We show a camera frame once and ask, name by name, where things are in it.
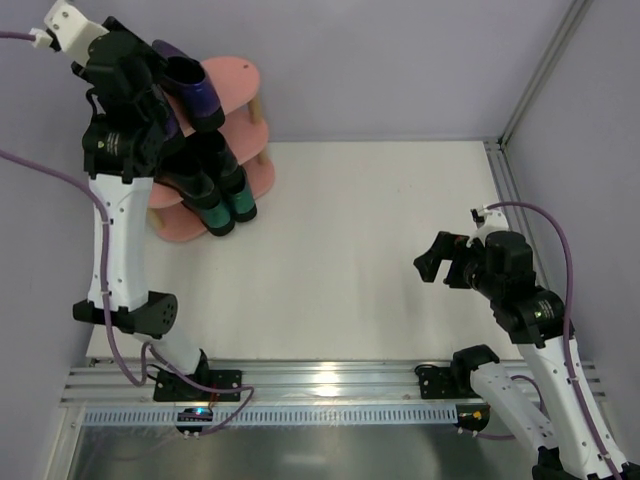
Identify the pink three-tier shoe shelf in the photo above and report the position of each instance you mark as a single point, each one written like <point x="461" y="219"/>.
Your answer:
<point x="237" y="82"/>

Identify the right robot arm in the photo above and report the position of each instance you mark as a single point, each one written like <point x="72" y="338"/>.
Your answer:
<point x="569" y="439"/>

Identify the black patent loafer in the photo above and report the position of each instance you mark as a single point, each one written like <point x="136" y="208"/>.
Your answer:
<point x="183" y="172"/>
<point x="218" y="161"/>

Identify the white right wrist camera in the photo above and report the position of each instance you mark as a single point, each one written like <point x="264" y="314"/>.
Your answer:
<point x="487" y="221"/>

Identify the aluminium right corner post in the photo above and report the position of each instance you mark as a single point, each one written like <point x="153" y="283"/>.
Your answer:
<point x="552" y="54"/>

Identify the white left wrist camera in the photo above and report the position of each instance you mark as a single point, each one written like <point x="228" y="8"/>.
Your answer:
<point x="69" y="31"/>

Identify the green loafer shoe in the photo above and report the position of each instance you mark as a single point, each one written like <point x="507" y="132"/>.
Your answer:
<point x="239" y="197"/>
<point x="212" y="212"/>

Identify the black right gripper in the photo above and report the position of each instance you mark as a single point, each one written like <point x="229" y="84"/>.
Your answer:
<point x="458" y="260"/>

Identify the slotted grey cable duct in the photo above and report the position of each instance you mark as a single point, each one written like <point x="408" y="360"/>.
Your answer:
<point x="279" y="415"/>

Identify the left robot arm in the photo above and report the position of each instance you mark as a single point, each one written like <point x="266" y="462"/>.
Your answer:
<point x="349" y="212"/>

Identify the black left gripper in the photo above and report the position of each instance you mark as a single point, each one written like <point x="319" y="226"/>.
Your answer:
<point x="157" y="107"/>

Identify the aluminium front rail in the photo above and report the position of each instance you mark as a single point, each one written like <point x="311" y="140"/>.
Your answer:
<point x="275" y="382"/>

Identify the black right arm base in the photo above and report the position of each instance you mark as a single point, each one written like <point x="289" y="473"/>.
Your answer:
<point x="438" y="383"/>

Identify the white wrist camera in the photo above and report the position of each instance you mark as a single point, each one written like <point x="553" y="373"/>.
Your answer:
<point x="487" y="221"/>
<point x="69" y="31"/>

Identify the purple loafer shoe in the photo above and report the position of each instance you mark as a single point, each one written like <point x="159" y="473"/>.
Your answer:
<point x="174" y="136"/>
<point x="185" y="79"/>

